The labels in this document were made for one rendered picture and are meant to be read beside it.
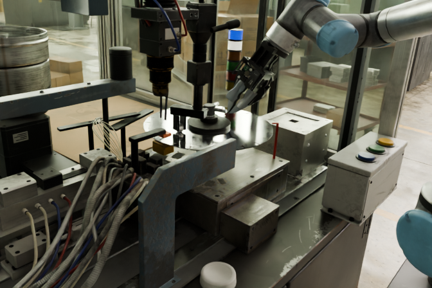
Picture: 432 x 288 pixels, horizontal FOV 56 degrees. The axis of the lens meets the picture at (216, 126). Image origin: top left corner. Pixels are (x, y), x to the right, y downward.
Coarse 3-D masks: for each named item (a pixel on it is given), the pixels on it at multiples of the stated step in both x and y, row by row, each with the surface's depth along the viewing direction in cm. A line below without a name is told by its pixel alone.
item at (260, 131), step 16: (240, 112) 114; (144, 128) 99; (240, 128) 102; (256, 128) 103; (272, 128) 103; (176, 144) 90; (192, 144) 91; (208, 144) 91; (240, 144) 92; (256, 144) 93
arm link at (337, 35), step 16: (304, 16) 89; (320, 16) 86; (336, 16) 85; (352, 16) 87; (304, 32) 90; (320, 32) 85; (336, 32) 82; (352, 32) 82; (320, 48) 87; (336, 48) 83; (352, 48) 86
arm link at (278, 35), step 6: (276, 24) 94; (270, 30) 95; (276, 30) 94; (282, 30) 93; (270, 36) 95; (276, 36) 94; (282, 36) 93; (288, 36) 93; (294, 36) 99; (270, 42) 95; (276, 42) 94; (282, 42) 93; (288, 42) 94; (294, 42) 95; (282, 48) 94; (288, 48) 94
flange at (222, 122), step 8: (192, 120) 103; (200, 120) 102; (208, 120) 101; (216, 120) 102; (224, 120) 104; (192, 128) 100; (200, 128) 98; (208, 128) 98; (216, 128) 99; (224, 128) 100
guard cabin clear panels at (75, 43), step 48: (0, 0) 157; (48, 0) 171; (144, 0) 177; (192, 0) 158; (240, 0) 144; (288, 0) 131; (336, 0) 121; (384, 0) 112; (96, 48) 195; (192, 48) 164; (384, 48) 115; (240, 96) 154; (288, 96) 140; (336, 96) 128; (384, 96) 118; (336, 144) 132
